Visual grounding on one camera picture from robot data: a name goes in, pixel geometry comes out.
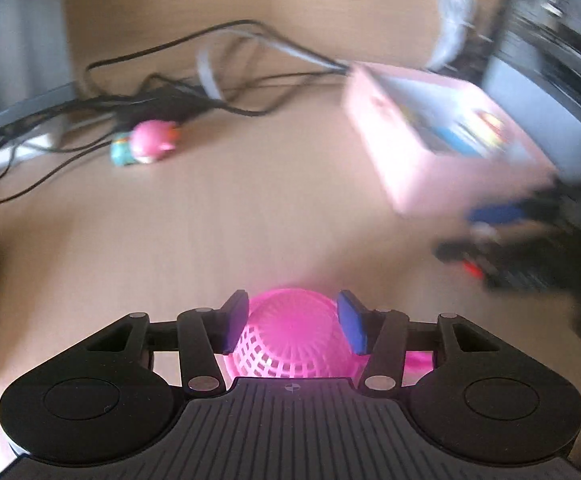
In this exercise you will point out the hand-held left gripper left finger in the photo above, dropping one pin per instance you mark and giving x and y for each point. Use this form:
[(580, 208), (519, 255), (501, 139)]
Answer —
[(233, 322)]

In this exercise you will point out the white power strip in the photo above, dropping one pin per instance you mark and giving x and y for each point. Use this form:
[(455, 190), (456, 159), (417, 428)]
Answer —
[(5, 152)]

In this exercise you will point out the computer monitor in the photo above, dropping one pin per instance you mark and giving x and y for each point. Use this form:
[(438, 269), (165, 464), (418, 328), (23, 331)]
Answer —
[(15, 35)]

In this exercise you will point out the yellow figurine with pink hat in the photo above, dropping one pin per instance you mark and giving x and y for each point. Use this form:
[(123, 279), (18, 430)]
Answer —
[(489, 127)]

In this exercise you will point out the pink plastic mesh basket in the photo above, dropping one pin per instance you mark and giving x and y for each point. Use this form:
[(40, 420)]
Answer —
[(290, 335)]

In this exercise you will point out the pink round toy figure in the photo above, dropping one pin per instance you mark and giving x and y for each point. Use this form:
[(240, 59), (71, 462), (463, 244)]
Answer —
[(153, 141)]

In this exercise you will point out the computer case with glass panel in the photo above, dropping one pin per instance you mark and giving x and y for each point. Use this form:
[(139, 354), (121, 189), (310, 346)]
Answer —
[(550, 60)]

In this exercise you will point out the black power adapter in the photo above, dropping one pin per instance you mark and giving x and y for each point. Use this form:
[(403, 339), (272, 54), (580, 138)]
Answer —
[(165, 105)]

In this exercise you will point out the pink cardboard box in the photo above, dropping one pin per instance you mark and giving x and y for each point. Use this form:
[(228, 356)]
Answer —
[(420, 160)]

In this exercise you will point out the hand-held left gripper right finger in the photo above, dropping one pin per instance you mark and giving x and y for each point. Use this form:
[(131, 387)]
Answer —
[(353, 325)]

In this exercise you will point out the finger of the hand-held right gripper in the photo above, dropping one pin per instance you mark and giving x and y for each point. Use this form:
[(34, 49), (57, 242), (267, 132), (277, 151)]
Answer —
[(500, 212), (470, 251)]

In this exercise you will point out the blue tissue pack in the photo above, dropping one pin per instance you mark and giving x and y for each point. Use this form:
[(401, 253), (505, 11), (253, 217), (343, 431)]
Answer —
[(453, 137)]

